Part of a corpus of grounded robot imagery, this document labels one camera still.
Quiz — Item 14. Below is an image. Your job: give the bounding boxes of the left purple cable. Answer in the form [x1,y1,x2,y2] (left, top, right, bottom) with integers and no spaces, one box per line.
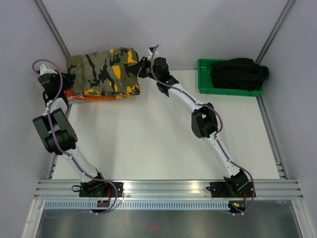
[32,59,118,215]

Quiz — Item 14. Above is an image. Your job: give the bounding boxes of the black trousers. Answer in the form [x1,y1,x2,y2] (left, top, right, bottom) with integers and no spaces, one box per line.
[210,58,269,92]

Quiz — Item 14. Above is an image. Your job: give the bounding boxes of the camouflage yellow green trousers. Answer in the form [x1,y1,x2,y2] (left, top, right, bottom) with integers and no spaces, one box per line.
[66,47,140,99]

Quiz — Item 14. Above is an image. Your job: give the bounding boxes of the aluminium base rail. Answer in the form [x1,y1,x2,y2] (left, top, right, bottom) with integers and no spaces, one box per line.
[34,179,304,200]

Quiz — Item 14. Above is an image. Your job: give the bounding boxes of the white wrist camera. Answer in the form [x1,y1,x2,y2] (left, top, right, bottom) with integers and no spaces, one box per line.
[38,63,57,75]
[148,45,159,61]

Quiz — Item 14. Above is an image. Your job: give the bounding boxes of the left corner aluminium post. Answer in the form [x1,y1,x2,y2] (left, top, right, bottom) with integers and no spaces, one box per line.
[33,0,71,58]

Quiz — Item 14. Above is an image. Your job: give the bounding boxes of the corner aluminium post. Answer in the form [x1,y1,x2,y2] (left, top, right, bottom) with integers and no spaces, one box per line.
[256,0,297,63]
[33,0,71,58]

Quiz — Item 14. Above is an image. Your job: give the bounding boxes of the orange folded trousers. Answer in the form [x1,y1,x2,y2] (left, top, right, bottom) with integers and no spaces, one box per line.
[67,95,116,103]

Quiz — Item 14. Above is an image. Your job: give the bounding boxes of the white slotted cable duct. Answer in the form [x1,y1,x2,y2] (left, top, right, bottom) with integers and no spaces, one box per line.
[44,199,230,211]

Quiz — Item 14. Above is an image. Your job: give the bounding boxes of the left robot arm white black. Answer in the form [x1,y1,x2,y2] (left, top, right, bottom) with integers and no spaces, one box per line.
[33,69,108,197]

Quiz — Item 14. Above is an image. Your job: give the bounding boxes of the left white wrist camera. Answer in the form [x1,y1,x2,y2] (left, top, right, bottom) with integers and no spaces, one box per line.
[38,63,57,75]

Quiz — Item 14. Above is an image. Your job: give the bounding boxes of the right corner aluminium post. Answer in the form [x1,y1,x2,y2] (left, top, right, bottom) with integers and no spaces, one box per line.
[256,0,297,63]

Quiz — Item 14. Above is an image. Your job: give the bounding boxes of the green plastic tray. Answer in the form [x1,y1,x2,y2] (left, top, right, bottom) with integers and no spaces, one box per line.
[198,59,264,97]

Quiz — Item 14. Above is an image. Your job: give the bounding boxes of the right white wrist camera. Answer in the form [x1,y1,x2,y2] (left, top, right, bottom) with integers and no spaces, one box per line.
[148,45,159,61]

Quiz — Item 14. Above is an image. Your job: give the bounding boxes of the red white folded trousers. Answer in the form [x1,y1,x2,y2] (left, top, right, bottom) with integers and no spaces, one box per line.
[64,89,74,100]

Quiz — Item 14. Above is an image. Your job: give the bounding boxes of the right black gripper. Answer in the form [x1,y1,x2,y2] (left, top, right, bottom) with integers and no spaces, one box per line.
[128,56,159,81]

